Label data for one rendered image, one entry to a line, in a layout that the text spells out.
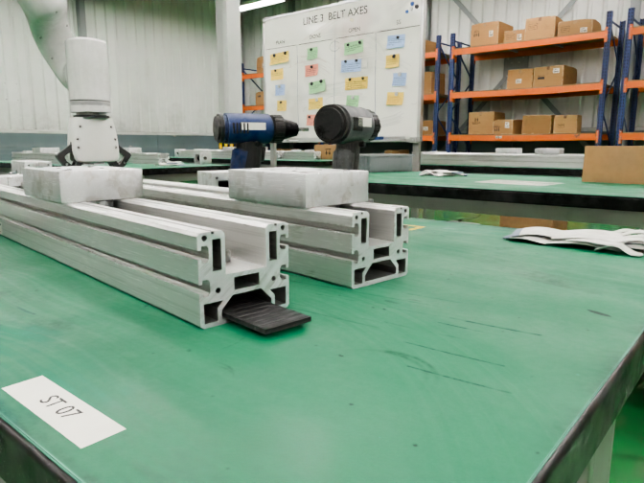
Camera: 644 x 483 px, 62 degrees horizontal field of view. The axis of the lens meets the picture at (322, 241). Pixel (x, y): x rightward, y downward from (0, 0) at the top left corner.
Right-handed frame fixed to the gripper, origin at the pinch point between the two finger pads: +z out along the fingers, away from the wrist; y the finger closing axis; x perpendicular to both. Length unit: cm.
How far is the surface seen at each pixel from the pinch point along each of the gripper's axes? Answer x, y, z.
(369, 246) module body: 85, 2, 2
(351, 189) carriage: 78, -2, -4
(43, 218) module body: 43.4, 24.2, 0.9
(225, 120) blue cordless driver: 34.5, -12.5, -13.7
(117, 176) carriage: 53, 17, -5
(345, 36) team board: -161, -247, -85
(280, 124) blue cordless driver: 38.8, -22.6, -13.1
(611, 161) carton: 45, -191, -2
